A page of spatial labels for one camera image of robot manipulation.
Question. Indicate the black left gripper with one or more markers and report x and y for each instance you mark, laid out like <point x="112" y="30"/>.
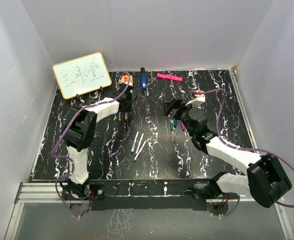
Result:
<point x="129" y="108"/>

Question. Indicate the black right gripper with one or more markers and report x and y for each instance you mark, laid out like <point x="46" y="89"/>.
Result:
<point x="169" y="106"/>

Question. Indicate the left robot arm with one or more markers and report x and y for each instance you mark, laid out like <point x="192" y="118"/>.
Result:
<point x="80" y="134"/>

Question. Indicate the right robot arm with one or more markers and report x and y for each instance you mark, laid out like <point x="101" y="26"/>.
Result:
<point x="263" y="178"/>

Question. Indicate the purple pen cap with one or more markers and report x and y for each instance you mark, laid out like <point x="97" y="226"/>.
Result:
<point x="183" y="126"/>

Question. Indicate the white pen magenta end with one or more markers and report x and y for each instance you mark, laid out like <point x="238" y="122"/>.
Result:
<point x="139" y="143"/>

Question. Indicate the white pen green end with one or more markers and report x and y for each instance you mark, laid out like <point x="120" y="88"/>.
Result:
<point x="136" y="156"/>

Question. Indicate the orange small notebook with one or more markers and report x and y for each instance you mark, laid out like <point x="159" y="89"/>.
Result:
<point x="121" y="79"/>

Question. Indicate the blue stapler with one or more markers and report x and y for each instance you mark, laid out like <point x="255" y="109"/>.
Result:
<point x="143" y="79"/>

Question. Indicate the pink flat tool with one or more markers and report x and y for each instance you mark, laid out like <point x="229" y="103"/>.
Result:
<point x="170" y="77"/>

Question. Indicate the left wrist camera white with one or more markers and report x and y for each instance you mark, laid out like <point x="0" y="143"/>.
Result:
<point x="125" y="80"/>

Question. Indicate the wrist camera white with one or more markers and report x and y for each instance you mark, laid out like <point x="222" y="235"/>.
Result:
<point x="199" y="99"/>
<point x="125" y="80"/>

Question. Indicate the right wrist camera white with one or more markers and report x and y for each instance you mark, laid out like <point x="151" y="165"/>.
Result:
<point x="199" y="99"/>

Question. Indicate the white board yellow frame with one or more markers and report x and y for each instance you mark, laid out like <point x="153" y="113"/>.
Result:
<point x="82" y="75"/>

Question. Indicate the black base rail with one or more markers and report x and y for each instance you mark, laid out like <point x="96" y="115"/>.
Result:
<point x="195" y="194"/>

